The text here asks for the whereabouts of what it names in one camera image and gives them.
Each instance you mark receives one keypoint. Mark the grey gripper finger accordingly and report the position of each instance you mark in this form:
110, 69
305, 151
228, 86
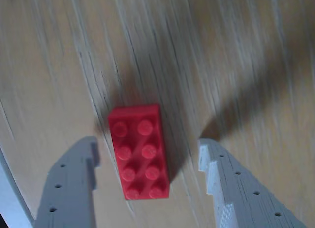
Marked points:
69, 193
241, 201

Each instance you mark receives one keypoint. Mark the red lego block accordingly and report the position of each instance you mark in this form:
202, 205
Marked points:
137, 151

